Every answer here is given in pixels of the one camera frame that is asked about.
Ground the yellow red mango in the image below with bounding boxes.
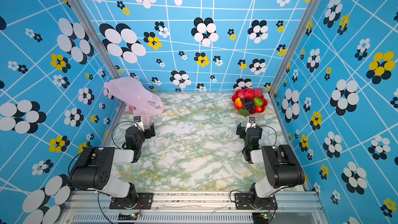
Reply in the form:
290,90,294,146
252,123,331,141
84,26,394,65
234,97,243,110

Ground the red flower-shaped plate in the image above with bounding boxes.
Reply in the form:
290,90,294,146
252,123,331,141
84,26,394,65
231,88,268,115

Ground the pink plastic bag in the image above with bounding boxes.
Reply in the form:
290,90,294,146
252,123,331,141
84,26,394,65
104,77,164,126

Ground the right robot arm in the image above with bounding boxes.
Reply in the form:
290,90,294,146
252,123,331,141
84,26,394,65
235,122,305,210

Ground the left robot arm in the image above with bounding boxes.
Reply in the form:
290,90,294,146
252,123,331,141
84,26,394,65
68,123,155,210

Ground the dark purple grape bunch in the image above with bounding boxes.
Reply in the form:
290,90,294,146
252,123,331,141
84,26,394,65
241,97,255,113

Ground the green custard apple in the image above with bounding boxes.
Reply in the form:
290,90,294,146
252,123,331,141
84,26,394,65
253,97,264,106

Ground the pink red apple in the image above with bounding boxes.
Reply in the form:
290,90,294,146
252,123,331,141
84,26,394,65
237,91,247,99

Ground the red strawberry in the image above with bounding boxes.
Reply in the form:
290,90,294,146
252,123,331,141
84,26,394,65
245,89,255,100

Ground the red dragon fruit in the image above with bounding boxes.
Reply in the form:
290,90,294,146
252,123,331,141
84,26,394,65
254,88,263,97

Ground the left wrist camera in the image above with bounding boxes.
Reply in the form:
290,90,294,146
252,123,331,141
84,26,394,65
133,116,145,132

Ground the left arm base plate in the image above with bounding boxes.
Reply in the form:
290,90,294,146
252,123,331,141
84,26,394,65
109,192,154,210

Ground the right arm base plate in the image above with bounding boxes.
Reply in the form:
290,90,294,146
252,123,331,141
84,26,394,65
232,192,278,211

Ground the aluminium front rail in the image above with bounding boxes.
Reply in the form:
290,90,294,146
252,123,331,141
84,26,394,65
59,191,329,224

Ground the right aluminium corner post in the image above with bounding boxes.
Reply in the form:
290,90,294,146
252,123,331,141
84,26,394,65
269,0,321,98

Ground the aluminium corner post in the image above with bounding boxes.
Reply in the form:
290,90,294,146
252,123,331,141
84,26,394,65
269,0,321,98
53,0,129,96

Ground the left aluminium corner post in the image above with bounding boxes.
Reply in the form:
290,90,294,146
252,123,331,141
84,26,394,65
53,0,129,96

